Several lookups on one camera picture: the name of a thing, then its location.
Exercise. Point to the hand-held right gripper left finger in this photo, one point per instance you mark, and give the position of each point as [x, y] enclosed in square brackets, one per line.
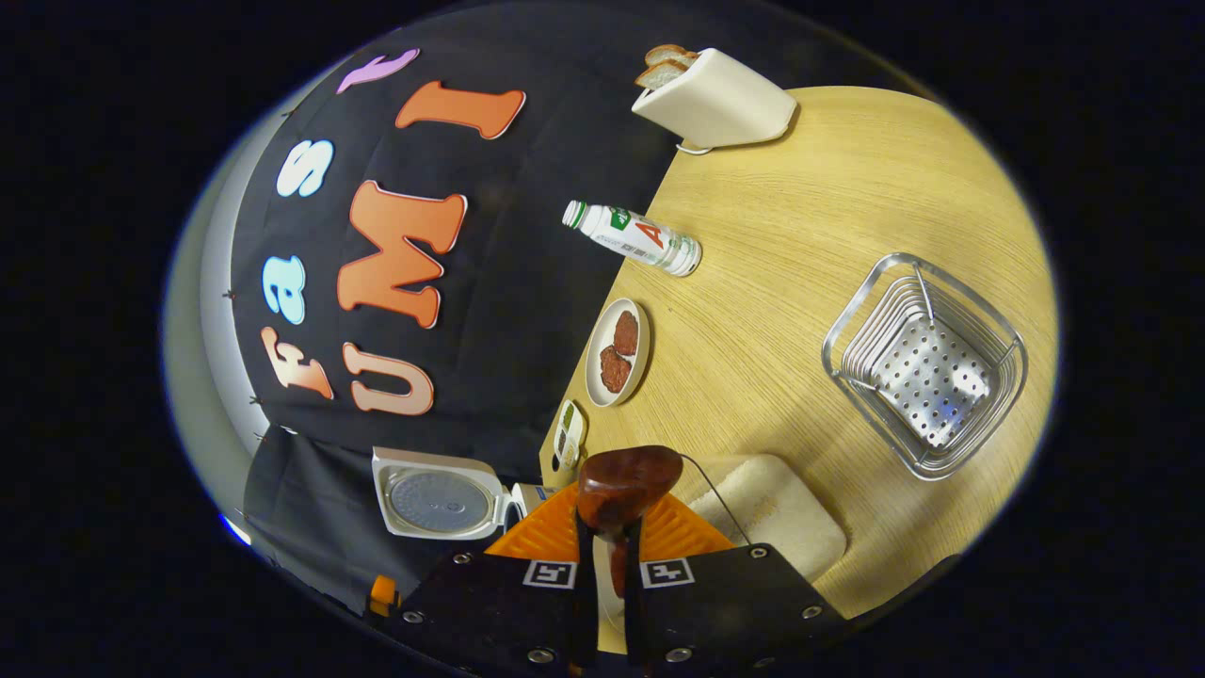
[586, 603]

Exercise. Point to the red meat piece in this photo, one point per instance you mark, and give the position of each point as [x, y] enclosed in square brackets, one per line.
[615, 367]
[626, 331]

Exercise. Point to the white round plate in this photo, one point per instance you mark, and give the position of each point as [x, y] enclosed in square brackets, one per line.
[640, 363]

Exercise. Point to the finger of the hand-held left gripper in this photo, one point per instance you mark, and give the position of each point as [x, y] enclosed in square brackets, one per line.
[382, 595]

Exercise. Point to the cream toaster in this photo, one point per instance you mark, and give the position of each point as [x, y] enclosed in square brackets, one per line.
[720, 99]

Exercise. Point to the black backdrop cloth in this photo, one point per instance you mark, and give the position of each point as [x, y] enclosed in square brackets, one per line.
[527, 282]

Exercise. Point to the beige tray of rice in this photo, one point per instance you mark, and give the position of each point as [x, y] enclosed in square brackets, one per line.
[767, 513]

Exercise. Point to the brown wooden spoon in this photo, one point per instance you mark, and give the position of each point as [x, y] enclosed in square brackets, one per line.
[626, 480]

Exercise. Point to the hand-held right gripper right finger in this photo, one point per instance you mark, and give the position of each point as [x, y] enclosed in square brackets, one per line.
[633, 603]

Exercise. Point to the white divided bean dish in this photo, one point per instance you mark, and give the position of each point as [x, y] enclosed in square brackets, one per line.
[569, 433]

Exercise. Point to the white drink bottle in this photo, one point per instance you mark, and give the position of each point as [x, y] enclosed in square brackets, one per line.
[635, 235]

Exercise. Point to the bread slice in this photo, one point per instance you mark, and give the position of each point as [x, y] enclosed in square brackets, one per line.
[666, 54]
[664, 74]

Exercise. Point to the white rice cooker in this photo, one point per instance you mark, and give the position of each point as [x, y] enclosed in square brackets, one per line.
[438, 494]

